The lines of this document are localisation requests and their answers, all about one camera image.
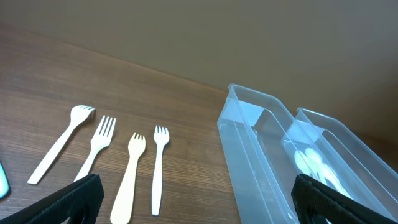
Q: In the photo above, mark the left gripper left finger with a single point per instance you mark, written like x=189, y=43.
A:
x=79, y=202

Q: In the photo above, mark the white spoon wide handle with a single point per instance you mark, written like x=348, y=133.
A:
x=315, y=162

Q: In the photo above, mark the white fork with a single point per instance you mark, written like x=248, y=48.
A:
x=100, y=140
x=79, y=114
x=161, y=138
x=4, y=184

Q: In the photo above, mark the clear container left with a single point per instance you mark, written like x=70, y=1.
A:
x=251, y=126

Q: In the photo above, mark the white fork far left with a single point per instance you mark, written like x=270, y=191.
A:
x=4, y=184

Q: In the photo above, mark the clear container right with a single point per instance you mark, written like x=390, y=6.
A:
x=363, y=174

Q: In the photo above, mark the beige plastic fork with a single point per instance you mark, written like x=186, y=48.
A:
x=123, y=204

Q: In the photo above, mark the white fork middle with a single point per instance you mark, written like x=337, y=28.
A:
x=100, y=140

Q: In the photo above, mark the clear container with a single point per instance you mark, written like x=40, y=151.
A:
x=363, y=174
x=251, y=126

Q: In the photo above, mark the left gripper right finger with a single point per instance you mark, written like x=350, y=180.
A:
x=315, y=202

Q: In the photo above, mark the white spoon thin handle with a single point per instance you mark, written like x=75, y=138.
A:
x=326, y=174

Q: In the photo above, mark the white fork right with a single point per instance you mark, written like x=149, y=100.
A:
x=161, y=138

